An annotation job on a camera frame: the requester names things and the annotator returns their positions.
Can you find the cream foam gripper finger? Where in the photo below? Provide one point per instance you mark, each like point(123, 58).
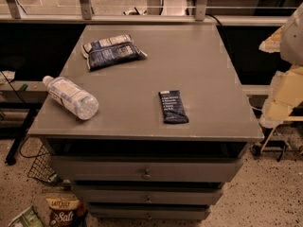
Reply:
point(272, 43)
point(286, 93)

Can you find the dark blue rxbar wrapper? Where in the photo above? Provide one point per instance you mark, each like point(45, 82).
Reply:
point(172, 107)

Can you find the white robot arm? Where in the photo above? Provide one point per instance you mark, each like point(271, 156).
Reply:
point(291, 43)

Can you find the wheeled wooden stand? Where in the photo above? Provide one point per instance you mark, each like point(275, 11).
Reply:
point(268, 144)

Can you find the blue white snack bag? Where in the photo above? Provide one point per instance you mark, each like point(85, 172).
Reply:
point(111, 51)

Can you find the grey drawer cabinet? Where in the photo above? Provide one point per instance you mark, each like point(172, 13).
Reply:
point(126, 162)

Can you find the clear plastic water bottle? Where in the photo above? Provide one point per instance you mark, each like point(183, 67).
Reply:
point(72, 97)

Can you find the late july chips bag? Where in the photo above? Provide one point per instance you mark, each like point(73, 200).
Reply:
point(62, 211)

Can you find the black table leg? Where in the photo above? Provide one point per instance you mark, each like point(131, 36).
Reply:
point(20, 138)

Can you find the green snack bag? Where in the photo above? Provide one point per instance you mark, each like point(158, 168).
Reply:
point(28, 218)

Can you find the black wire basket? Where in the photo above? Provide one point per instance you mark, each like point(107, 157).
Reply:
point(41, 170)

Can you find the metal frame railing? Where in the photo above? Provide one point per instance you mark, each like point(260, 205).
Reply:
point(227, 12)

